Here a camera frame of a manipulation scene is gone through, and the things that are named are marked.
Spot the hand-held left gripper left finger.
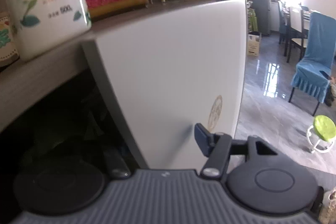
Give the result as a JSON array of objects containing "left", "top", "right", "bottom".
[{"left": 104, "top": 147, "right": 132, "bottom": 178}]

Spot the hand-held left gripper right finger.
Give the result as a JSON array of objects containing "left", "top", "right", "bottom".
[{"left": 194, "top": 123, "right": 279, "bottom": 178}]

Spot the white cabinet door round sticker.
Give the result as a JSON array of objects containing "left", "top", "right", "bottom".
[{"left": 81, "top": 0, "right": 248, "bottom": 169}]

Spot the grey shoe cabinet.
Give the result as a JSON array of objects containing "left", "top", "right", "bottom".
[{"left": 0, "top": 0, "right": 248, "bottom": 188}]

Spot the cardboard box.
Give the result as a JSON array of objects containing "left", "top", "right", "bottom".
[{"left": 247, "top": 32, "right": 262, "bottom": 57}]

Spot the green round stool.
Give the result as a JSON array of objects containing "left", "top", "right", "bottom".
[{"left": 306, "top": 115, "right": 336, "bottom": 153}]

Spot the grey refrigerator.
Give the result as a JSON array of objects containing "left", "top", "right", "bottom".
[{"left": 251, "top": 0, "right": 272, "bottom": 36}]

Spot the white bottle green leaf label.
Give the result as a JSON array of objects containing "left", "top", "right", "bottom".
[{"left": 3, "top": 0, "right": 92, "bottom": 62}]

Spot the round printed tin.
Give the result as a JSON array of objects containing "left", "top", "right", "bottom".
[{"left": 0, "top": 11, "right": 20, "bottom": 68}]

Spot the dark frame dining chair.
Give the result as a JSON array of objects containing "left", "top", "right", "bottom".
[{"left": 285, "top": 6, "right": 310, "bottom": 63}]

